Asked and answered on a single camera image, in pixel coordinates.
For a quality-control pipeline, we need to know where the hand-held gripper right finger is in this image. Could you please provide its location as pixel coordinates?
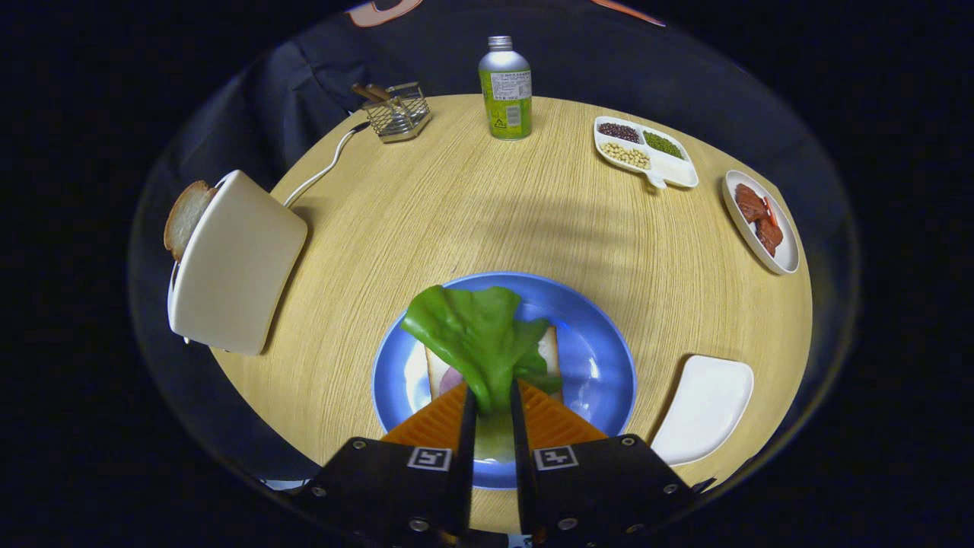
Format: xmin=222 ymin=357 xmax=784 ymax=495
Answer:
xmin=508 ymin=379 xmax=716 ymax=548

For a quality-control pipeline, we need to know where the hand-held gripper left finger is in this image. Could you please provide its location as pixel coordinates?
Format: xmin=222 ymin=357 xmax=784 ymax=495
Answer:
xmin=293 ymin=381 xmax=479 ymax=548

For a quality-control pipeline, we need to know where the green lettuce leaf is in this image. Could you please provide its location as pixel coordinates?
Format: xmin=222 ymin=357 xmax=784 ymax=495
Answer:
xmin=401 ymin=285 xmax=564 ymax=465

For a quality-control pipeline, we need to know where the toasted bread slice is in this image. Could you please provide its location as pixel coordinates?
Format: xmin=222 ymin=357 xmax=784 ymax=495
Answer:
xmin=164 ymin=180 xmax=220 ymax=263

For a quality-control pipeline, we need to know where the white bread slice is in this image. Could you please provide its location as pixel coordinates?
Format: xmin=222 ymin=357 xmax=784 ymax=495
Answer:
xmin=425 ymin=326 xmax=565 ymax=403

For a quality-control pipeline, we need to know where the blue plate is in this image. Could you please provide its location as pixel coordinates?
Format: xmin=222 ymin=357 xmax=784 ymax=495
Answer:
xmin=371 ymin=272 xmax=638 ymax=489

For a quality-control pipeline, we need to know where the white rectangular dish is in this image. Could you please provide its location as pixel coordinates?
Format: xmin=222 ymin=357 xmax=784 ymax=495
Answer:
xmin=651 ymin=354 xmax=755 ymax=467

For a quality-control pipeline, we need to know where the cream toaster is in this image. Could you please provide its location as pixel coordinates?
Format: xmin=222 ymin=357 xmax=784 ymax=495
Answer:
xmin=167 ymin=169 xmax=310 ymax=357

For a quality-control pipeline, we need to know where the pile of soybeans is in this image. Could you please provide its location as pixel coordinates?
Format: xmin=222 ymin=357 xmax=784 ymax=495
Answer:
xmin=601 ymin=142 xmax=652 ymax=170

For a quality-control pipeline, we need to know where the white divided dish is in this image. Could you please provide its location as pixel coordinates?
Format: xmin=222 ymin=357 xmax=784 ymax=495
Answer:
xmin=593 ymin=116 xmax=699 ymax=190

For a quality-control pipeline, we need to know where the round white plate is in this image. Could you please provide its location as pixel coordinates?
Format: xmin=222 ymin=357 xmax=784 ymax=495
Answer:
xmin=721 ymin=169 xmax=801 ymax=276

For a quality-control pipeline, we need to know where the brown meat piece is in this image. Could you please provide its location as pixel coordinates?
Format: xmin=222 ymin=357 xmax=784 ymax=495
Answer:
xmin=755 ymin=217 xmax=785 ymax=257
xmin=734 ymin=183 xmax=768 ymax=224

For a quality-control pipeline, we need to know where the pile of green beans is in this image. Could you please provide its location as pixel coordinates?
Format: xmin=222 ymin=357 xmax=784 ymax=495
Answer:
xmin=643 ymin=130 xmax=685 ymax=160

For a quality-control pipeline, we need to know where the green labelled metal bottle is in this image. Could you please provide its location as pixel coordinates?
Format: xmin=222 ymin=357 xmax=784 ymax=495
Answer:
xmin=478 ymin=35 xmax=533 ymax=142

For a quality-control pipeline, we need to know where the white power cable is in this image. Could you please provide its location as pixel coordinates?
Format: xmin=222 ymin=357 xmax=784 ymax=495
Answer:
xmin=283 ymin=122 xmax=371 ymax=208

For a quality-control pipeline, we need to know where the wire mesh basket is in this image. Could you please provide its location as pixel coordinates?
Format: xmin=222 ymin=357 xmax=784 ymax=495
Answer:
xmin=361 ymin=81 xmax=432 ymax=144

